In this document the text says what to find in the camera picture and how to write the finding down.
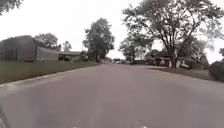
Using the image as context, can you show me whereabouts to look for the concrete kerb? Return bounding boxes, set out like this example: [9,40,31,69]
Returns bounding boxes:
[0,64,98,90]

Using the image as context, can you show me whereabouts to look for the dark round bush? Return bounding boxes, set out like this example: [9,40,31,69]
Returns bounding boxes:
[208,60,224,82]

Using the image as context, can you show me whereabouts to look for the grey asphalt road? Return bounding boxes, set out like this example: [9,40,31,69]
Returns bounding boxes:
[0,63,224,128]

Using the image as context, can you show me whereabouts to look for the large spreading tree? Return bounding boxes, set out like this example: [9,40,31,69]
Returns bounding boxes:
[121,0,224,69]

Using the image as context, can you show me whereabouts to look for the dark house behind large tree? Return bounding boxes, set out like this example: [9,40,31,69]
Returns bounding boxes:
[144,49,209,70]

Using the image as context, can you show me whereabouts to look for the tall dark tree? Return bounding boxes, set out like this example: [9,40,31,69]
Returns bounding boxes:
[82,17,116,63]

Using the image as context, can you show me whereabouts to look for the overhanging tree branches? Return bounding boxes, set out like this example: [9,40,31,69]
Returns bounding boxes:
[0,0,24,16]

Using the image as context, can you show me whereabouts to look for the trees behind grey building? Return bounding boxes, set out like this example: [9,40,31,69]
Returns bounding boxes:
[33,32,73,52]

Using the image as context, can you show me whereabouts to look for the low house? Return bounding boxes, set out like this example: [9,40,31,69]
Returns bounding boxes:
[57,50,88,62]

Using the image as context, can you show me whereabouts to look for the small roadside tree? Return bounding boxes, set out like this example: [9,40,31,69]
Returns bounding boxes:
[118,33,154,64]

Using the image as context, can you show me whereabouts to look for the grey building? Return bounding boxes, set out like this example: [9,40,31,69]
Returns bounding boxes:
[0,35,59,62]

